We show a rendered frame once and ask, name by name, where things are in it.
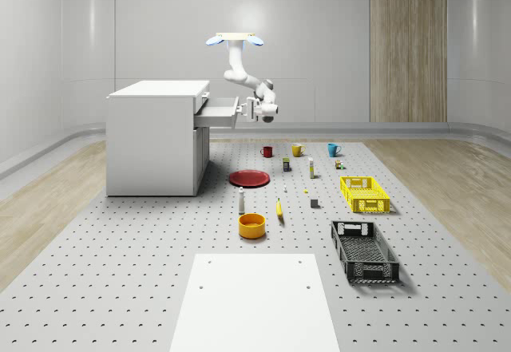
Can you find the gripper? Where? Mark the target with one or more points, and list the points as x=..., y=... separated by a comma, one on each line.
x=250, y=108

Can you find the white drawer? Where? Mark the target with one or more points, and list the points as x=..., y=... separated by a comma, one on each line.
x=215, y=121

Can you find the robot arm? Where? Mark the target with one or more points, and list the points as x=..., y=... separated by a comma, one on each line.
x=235, y=62

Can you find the red mug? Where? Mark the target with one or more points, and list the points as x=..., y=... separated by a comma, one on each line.
x=268, y=152

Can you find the yellow mug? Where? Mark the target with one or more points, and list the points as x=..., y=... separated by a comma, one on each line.
x=296, y=151

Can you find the flat-sided can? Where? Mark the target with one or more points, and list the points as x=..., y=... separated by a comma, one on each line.
x=286, y=165

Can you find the red plate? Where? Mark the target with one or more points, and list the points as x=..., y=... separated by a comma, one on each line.
x=248, y=179

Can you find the drone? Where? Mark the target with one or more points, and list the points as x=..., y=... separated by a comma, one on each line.
x=234, y=35

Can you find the blue mug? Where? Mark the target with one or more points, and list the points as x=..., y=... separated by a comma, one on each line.
x=332, y=150

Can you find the small white bottle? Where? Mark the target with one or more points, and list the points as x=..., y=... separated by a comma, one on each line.
x=241, y=202

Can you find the puzzle cube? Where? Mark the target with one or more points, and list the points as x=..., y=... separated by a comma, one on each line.
x=339, y=164

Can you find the banana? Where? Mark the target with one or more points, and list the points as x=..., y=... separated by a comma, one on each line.
x=279, y=210

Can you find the white cabinet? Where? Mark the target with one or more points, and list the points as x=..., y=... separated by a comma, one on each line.
x=147, y=144

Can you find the grey cube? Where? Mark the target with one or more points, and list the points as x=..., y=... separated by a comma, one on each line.
x=314, y=203

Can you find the yellow bowl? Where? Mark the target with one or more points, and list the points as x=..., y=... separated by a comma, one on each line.
x=251, y=228

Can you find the yellow basket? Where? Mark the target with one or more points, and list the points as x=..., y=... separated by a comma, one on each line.
x=369, y=204

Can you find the white board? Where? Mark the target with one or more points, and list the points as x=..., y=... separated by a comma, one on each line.
x=253, y=304

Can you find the dark grey basket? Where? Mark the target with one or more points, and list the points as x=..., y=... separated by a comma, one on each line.
x=369, y=270

